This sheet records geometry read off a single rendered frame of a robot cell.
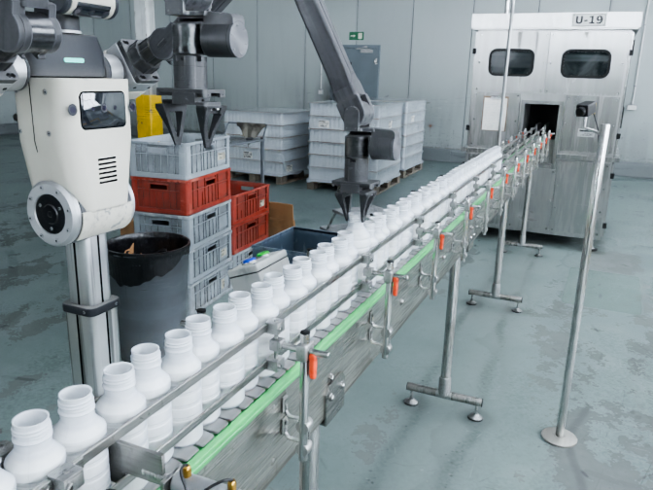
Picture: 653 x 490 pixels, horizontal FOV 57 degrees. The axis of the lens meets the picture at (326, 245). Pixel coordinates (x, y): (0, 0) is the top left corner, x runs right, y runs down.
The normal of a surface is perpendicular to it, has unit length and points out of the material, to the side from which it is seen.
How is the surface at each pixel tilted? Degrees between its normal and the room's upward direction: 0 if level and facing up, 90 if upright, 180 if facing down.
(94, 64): 90
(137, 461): 90
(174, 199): 90
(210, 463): 90
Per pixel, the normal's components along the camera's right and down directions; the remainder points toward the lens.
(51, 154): -0.40, 0.41
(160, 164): -0.29, 0.25
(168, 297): 0.70, 0.27
